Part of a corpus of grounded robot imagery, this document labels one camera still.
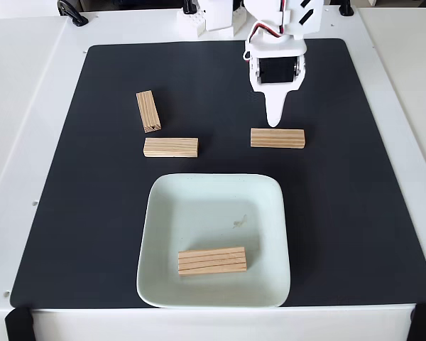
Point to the black base clamp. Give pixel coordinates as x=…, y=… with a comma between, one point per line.
x=189, y=5

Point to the wooden block with dark grooves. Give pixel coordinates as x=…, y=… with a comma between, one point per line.
x=213, y=262

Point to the black rubber mat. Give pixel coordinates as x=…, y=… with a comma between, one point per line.
x=92, y=213

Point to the wooden block with dark knot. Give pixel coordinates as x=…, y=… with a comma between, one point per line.
x=148, y=112

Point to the pale green square plate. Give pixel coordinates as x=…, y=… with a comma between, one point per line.
x=199, y=213

